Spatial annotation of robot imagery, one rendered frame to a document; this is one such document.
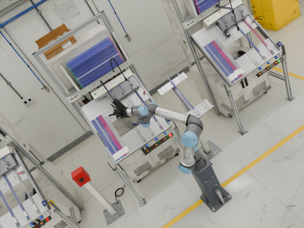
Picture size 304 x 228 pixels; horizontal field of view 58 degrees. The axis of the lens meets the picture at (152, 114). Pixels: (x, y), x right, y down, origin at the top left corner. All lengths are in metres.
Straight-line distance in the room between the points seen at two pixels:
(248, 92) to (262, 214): 1.54
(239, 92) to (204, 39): 0.85
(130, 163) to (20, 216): 1.23
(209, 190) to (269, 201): 0.56
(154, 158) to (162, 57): 1.99
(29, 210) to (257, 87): 2.94
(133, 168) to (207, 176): 1.05
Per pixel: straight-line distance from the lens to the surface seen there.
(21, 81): 4.36
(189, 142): 1.97
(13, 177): 3.09
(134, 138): 2.79
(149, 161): 3.32
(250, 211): 2.83
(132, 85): 2.87
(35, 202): 3.01
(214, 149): 3.36
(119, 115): 2.13
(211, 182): 2.66
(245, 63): 3.13
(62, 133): 4.73
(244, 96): 3.63
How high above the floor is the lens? 2.42
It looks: 33 degrees down
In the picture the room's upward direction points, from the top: 30 degrees counter-clockwise
